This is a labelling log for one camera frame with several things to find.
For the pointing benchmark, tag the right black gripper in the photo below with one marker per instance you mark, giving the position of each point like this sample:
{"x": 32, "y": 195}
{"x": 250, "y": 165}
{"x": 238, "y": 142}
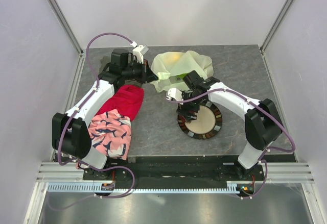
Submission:
{"x": 183, "y": 109}

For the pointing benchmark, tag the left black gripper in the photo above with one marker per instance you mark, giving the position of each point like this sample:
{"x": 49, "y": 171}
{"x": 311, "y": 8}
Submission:
{"x": 147, "y": 75}

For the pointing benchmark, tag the green avocado print plastic bag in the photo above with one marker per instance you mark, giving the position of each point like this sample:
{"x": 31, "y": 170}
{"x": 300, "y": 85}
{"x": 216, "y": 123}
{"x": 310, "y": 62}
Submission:
{"x": 171, "y": 76}

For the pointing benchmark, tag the yellow fake fruit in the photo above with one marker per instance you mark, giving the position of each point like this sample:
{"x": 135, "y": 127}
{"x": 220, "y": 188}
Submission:
{"x": 170, "y": 58}

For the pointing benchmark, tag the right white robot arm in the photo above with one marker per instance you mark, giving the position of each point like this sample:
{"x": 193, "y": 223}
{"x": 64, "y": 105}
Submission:
{"x": 261, "y": 118}

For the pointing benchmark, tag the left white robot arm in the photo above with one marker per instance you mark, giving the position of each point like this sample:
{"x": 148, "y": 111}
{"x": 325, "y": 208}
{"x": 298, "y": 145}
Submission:
{"x": 70, "y": 134}

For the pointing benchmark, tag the olive green cloth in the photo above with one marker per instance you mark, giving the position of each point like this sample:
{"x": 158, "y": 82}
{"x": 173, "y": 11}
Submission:
{"x": 117, "y": 80}

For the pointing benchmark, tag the brown rimmed ceramic plate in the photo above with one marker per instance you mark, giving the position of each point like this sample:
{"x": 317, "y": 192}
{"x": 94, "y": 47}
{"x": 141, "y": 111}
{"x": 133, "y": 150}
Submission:
{"x": 207, "y": 124}

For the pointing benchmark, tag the red cloth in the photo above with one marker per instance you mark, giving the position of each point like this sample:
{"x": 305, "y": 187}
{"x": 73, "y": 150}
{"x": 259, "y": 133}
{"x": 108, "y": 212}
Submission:
{"x": 127, "y": 101}

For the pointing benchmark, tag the pink shark print cloth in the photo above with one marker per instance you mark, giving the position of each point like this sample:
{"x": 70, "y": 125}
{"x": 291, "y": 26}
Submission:
{"x": 110, "y": 133}

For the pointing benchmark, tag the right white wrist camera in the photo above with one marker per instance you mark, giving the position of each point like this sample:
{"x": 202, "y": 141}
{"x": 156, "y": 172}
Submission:
{"x": 174, "y": 94}

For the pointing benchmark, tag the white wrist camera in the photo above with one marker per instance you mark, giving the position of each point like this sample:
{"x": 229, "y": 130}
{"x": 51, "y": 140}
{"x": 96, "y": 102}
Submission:
{"x": 174, "y": 94}
{"x": 139, "y": 51}

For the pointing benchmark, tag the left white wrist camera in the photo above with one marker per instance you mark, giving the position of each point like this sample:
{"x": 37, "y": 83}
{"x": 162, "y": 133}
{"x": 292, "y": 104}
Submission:
{"x": 139, "y": 51}

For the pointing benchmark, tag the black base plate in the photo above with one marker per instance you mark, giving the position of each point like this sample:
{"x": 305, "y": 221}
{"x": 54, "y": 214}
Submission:
{"x": 214, "y": 167}

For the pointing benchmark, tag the grey slotted cable duct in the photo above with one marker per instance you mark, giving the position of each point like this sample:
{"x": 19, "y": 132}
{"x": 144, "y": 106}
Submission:
{"x": 231, "y": 188}

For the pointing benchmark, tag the left aluminium frame post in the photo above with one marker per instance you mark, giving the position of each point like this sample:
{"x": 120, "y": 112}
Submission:
{"x": 64, "y": 23}

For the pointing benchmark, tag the aluminium frame post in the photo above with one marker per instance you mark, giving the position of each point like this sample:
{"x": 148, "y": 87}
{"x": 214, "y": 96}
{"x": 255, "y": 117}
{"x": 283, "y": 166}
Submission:
{"x": 276, "y": 24}
{"x": 64, "y": 23}

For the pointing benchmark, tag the right aluminium frame post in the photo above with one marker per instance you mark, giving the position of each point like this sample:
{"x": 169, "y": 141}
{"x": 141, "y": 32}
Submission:
{"x": 276, "y": 24}

